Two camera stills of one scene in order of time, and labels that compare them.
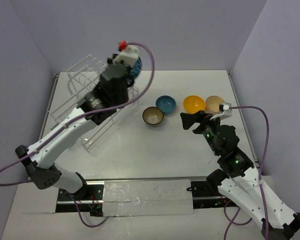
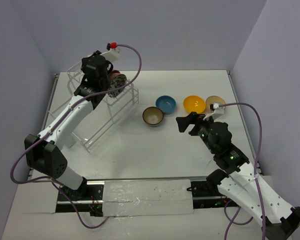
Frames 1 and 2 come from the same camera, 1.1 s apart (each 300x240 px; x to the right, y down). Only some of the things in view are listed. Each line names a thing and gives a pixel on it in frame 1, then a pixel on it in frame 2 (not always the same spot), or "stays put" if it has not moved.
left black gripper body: (129, 74) to (106, 81)
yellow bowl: (193, 104) stays put
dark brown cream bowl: (153, 115) stays put
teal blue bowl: (166, 103) stays put
